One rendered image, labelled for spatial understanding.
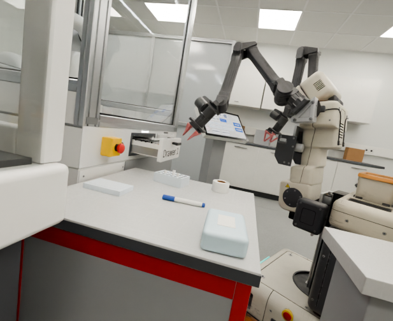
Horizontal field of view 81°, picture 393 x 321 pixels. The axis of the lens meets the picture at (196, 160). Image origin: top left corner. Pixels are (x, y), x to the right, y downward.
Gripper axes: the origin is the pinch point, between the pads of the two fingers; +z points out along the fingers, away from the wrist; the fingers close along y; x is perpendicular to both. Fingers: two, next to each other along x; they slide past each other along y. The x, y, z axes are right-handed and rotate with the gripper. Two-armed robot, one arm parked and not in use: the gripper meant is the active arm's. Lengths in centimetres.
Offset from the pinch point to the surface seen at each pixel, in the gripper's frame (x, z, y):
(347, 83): -327, -193, -67
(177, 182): 32.5, 8.1, -16.6
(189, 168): -161, 59, 1
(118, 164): 27.0, 25.2, 7.7
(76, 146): 51, 19, 14
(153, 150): 17.0, 12.2, 3.0
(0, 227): 95, 5, -10
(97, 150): 42.3, 19.1, 11.8
